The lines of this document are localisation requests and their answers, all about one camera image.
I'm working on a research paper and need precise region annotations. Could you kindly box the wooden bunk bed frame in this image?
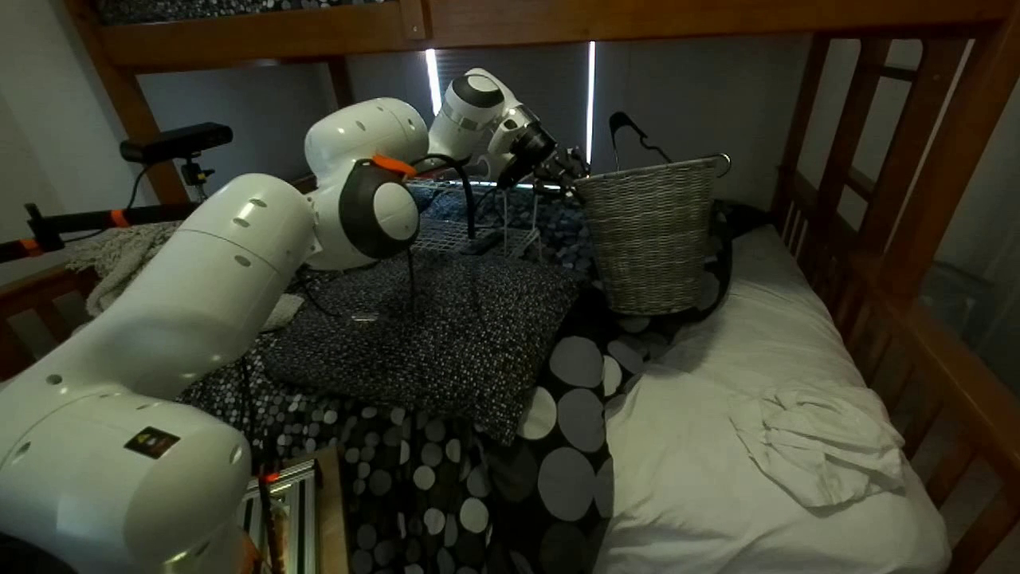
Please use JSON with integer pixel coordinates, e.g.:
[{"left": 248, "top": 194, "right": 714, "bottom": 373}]
[{"left": 61, "top": 0, "right": 1020, "bottom": 574}]

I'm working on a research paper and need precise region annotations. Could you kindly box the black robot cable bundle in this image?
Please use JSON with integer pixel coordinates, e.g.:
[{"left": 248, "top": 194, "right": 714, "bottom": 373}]
[{"left": 360, "top": 152, "right": 505, "bottom": 321}]

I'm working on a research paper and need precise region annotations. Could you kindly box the white bed sheet mattress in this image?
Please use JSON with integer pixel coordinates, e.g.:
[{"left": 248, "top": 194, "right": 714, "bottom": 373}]
[{"left": 595, "top": 231, "right": 949, "bottom": 574}]

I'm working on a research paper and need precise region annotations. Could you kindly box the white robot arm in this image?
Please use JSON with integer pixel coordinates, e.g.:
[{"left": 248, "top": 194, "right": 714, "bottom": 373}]
[{"left": 0, "top": 66, "right": 555, "bottom": 574}]

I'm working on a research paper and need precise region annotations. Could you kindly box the grey towel pile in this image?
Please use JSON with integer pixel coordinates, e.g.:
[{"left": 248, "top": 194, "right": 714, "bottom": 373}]
[{"left": 68, "top": 219, "right": 178, "bottom": 317}]

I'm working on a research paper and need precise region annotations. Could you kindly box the black white-dotted pillow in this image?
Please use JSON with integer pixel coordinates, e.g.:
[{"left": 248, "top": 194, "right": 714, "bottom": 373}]
[{"left": 265, "top": 252, "right": 581, "bottom": 441}]

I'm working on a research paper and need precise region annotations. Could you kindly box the crumpled white cloth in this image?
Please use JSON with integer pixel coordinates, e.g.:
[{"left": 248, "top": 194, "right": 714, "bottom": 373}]
[{"left": 730, "top": 386, "right": 906, "bottom": 509}]

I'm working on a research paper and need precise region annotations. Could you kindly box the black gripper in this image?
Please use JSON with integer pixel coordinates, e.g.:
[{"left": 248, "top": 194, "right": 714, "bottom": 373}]
[{"left": 492, "top": 120, "right": 585, "bottom": 188}]

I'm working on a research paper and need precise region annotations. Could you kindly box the grey wicker basket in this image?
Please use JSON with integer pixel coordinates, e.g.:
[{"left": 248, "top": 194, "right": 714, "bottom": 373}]
[{"left": 578, "top": 152, "right": 730, "bottom": 317}]

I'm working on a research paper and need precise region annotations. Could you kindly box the black duvet with grey circles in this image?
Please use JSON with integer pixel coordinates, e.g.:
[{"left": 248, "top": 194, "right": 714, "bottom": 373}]
[{"left": 184, "top": 200, "right": 768, "bottom": 574}]

